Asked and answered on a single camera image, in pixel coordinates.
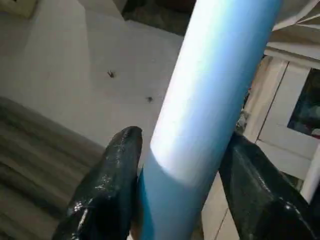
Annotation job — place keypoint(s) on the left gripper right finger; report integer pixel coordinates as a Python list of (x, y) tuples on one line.
[(262, 200)]

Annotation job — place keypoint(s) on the grey curtain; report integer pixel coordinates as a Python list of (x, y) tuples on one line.
[(37, 162)]

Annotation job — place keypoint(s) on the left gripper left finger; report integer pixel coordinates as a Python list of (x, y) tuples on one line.
[(105, 190)]

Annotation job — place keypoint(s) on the white plastic table leg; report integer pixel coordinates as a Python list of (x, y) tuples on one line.
[(200, 112)]

